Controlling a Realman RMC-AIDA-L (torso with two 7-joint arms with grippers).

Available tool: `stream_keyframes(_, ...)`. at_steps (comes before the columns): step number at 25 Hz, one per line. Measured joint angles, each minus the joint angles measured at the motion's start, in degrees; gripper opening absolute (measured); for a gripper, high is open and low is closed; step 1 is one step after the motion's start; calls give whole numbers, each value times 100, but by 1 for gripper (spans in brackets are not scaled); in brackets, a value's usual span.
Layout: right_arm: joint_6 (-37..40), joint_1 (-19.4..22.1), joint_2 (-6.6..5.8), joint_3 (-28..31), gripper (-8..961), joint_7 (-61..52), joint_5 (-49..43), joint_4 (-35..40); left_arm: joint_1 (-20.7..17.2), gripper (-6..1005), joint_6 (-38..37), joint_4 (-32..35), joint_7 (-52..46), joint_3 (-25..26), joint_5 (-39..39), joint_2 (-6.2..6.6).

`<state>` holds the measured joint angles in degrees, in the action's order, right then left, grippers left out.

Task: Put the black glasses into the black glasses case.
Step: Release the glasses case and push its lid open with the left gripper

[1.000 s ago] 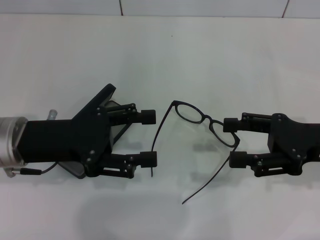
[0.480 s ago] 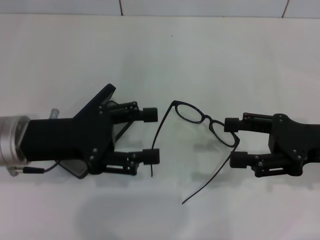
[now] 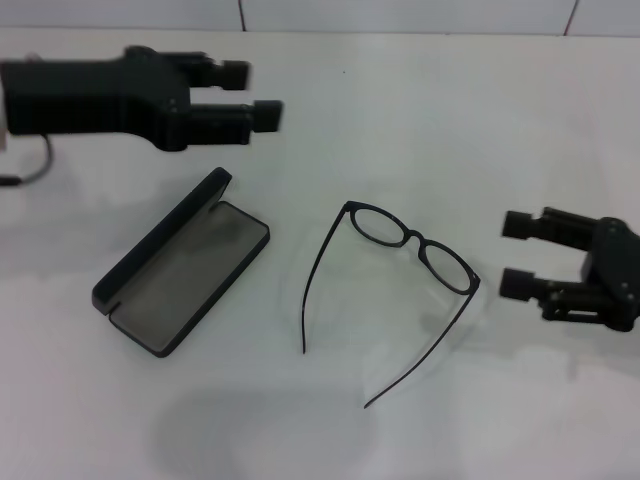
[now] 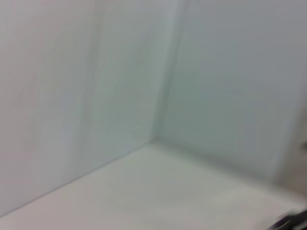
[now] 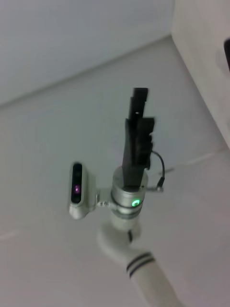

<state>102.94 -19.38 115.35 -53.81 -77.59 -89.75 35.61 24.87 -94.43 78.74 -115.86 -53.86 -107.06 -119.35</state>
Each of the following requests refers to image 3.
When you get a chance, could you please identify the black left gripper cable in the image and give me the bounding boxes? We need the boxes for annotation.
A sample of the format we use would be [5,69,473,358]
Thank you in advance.
[0,133,55,187]

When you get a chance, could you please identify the black glasses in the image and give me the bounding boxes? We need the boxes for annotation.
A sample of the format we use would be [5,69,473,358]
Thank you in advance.
[301,200,482,410]

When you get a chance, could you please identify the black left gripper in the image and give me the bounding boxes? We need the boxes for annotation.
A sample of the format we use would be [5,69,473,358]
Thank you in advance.
[0,45,285,153]

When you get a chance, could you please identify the black glasses case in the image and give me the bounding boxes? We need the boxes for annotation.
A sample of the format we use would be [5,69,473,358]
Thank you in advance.
[91,167,271,360]

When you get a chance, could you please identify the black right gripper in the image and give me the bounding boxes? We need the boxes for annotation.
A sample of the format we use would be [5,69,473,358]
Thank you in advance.
[499,205,640,333]

